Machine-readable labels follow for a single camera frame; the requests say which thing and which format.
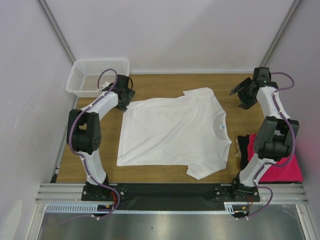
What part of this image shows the white t shirt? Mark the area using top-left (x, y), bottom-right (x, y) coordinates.
top-left (116, 87), bottom-right (232, 180)

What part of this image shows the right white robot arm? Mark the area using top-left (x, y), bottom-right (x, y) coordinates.
top-left (230, 67), bottom-right (300, 202)

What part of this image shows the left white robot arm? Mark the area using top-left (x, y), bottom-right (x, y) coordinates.
top-left (66, 73), bottom-right (135, 201)

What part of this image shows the folded black t shirt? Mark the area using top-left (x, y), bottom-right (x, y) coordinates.
top-left (236, 134), bottom-right (250, 170)

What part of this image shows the white plastic basket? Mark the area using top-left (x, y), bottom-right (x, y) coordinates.
top-left (65, 57), bottom-right (130, 98)

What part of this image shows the folded pink t shirt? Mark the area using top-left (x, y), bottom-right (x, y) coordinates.
top-left (243, 133), bottom-right (303, 183)

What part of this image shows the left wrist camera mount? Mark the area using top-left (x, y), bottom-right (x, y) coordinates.
top-left (100, 81), bottom-right (114, 93)

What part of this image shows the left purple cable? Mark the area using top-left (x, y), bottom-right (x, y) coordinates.
top-left (46, 68), bottom-right (122, 226)

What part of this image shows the right corner aluminium post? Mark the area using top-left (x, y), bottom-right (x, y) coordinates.
top-left (259, 0), bottom-right (303, 67)

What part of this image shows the corner aluminium post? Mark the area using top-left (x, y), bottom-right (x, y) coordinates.
top-left (259, 0), bottom-right (303, 67)
top-left (36, 0), bottom-right (76, 64)

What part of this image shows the left corner aluminium post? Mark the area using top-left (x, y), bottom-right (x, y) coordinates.
top-left (36, 0), bottom-right (76, 64)

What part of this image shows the aluminium frame rail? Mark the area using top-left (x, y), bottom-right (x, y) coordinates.
top-left (36, 183), bottom-right (310, 219)

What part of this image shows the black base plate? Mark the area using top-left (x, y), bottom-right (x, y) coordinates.
top-left (81, 183), bottom-right (260, 212)

